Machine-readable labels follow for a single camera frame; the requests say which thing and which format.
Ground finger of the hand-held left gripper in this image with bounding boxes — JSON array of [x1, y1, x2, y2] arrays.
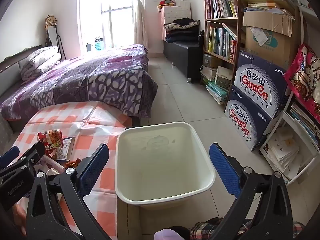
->
[[0, 141, 46, 181], [0, 146, 20, 170]]

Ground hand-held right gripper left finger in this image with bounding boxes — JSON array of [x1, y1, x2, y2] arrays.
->
[[26, 143, 110, 240]]

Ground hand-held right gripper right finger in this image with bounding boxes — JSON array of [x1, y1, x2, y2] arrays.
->
[[209, 142, 293, 240]]

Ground red orange snack packet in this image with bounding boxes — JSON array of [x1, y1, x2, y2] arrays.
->
[[37, 129, 66, 160]]

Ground white plastic bin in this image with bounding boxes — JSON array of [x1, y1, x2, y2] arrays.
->
[[115, 122, 216, 210]]

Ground person's left hand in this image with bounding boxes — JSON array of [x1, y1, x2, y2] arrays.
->
[[11, 201, 27, 237]]

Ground crumpled white tissue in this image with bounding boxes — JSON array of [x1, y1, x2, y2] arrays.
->
[[45, 169, 60, 180]]

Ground blue paper carton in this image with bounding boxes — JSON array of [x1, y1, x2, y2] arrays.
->
[[56, 137, 76, 161]]

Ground orange white checkered tablecloth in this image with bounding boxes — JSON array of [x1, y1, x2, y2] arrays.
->
[[11, 101, 133, 240]]

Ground blue bottled water case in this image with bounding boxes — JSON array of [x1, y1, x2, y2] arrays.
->
[[232, 51, 292, 119], [224, 85, 284, 152]]

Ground stack of white papers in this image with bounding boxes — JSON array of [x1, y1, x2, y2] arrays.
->
[[265, 127, 303, 180]]

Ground plaid pants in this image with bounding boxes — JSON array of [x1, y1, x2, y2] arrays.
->
[[189, 217, 305, 240]]

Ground stack of teal booklets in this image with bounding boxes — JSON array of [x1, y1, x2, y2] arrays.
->
[[206, 81, 229, 105]]

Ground grey bed headboard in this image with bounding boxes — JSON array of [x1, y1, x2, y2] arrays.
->
[[0, 44, 43, 100]]

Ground white shelf rack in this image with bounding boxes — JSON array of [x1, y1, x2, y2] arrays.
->
[[259, 5, 320, 185]]

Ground purple patterned bedspread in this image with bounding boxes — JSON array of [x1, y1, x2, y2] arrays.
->
[[0, 44, 158, 128]]

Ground pale purple cloth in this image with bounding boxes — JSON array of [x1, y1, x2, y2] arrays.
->
[[154, 230, 171, 240]]

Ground white paper box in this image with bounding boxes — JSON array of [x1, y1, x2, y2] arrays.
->
[[215, 66, 234, 88]]

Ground row of thin books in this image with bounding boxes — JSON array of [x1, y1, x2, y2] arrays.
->
[[290, 100, 320, 145]]

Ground stack of lying books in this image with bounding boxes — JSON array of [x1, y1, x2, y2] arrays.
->
[[200, 65, 218, 83]]

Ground black metal rack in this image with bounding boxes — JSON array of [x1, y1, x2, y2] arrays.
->
[[44, 26, 67, 60]]

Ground grey box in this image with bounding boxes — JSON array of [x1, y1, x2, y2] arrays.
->
[[202, 54, 223, 68]]

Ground red patterned cloth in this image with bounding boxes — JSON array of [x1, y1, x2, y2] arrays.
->
[[284, 42, 320, 123]]

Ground black bench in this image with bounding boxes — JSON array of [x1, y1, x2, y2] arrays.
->
[[164, 40, 204, 83]]

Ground row of upright books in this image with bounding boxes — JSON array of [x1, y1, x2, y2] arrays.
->
[[205, 0, 238, 19], [206, 22, 238, 63]]

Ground cardboard box with green print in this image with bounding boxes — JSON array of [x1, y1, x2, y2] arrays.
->
[[244, 26, 300, 70]]

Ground plaid scarf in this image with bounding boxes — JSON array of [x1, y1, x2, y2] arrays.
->
[[45, 15, 58, 30]]

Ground window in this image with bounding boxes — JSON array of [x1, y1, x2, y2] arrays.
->
[[77, 0, 137, 52]]

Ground stack of folded clothes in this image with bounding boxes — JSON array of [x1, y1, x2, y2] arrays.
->
[[164, 17, 200, 43]]

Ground wooden bookshelf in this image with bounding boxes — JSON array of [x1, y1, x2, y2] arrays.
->
[[202, 0, 245, 65]]

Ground white curtain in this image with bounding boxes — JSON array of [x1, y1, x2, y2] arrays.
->
[[131, 0, 148, 48]]

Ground open brown cardboard box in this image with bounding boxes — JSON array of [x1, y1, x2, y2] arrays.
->
[[242, 10, 293, 37]]

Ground white drawer cabinet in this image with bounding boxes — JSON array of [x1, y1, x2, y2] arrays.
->
[[160, 5, 192, 40]]

